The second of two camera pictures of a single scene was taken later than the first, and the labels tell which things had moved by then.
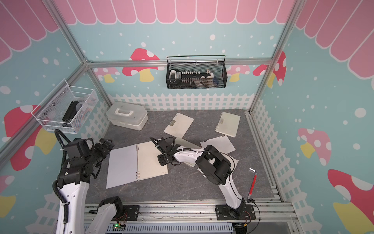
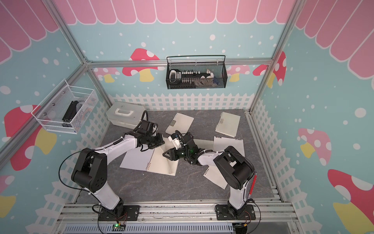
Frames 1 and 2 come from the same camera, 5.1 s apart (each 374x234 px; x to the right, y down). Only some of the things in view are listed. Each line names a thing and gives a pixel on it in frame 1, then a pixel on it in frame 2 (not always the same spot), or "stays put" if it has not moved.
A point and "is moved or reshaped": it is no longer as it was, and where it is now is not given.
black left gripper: (104, 150) → (160, 141)
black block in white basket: (69, 113) stays put
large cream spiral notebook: (178, 125) stays put
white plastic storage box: (129, 116) stays put
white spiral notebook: (222, 144) is moved or reshaped
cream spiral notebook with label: (228, 124) stays put
